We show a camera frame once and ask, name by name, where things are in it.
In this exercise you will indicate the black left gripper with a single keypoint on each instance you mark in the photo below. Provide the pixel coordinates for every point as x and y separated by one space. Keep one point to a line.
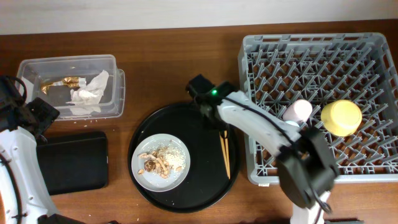
45 111

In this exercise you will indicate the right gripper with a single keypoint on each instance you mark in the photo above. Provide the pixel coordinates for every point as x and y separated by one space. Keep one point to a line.
224 127

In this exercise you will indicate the wooden chopstick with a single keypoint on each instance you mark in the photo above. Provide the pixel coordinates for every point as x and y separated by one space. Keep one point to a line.
227 152
222 141

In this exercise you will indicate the gold coffee sachet wrapper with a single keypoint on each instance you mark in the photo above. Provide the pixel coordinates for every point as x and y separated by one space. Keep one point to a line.
71 82

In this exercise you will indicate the white tissue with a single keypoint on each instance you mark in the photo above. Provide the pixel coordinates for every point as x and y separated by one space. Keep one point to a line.
87 98

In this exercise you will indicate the food scraps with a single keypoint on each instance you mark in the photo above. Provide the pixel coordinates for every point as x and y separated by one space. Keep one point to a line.
163 160

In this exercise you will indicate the grey plate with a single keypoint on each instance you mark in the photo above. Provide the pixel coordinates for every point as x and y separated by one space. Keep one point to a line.
151 181

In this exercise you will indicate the pink cup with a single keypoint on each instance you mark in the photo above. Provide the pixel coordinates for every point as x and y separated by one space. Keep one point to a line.
298 112

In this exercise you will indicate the yellow bowl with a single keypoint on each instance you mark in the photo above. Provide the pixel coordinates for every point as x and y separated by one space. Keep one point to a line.
341 118

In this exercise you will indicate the blue cup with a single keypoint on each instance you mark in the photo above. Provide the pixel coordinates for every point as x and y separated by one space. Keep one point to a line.
293 123

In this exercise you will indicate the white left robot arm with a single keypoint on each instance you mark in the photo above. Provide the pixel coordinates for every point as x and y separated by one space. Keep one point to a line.
23 190

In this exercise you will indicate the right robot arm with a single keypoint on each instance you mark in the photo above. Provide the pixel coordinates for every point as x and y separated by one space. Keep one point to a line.
305 166

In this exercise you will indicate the clear plastic waste bin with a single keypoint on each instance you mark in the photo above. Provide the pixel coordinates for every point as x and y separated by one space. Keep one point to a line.
36 72

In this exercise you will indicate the grey dishwasher rack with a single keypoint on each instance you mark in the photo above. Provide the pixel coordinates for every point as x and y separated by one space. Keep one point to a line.
277 70

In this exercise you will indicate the round black serving tray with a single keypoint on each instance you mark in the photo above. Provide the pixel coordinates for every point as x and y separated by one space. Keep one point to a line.
206 182

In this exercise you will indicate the black rectangular tray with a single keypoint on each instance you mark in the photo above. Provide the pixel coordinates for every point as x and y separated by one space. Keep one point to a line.
74 163

